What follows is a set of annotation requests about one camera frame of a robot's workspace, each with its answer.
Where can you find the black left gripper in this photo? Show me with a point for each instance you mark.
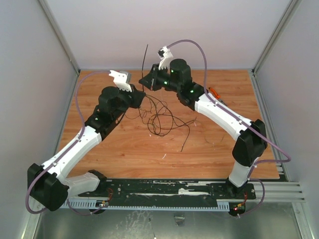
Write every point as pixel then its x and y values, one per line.
pixel 136 95

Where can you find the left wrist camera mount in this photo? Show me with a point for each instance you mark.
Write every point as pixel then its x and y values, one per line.
pixel 122 80

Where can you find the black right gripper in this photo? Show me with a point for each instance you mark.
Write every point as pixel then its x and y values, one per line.
pixel 152 76

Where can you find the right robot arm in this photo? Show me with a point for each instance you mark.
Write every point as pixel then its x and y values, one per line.
pixel 248 135

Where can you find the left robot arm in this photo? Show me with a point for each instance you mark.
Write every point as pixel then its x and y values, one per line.
pixel 49 183

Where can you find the orange handled pliers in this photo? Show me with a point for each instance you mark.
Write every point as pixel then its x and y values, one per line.
pixel 216 95

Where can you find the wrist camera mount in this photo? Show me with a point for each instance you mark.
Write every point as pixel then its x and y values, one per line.
pixel 122 80
pixel 165 56

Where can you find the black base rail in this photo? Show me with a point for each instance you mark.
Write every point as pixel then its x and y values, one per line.
pixel 170 193

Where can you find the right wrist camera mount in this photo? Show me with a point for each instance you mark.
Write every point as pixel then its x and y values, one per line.
pixel 165 56

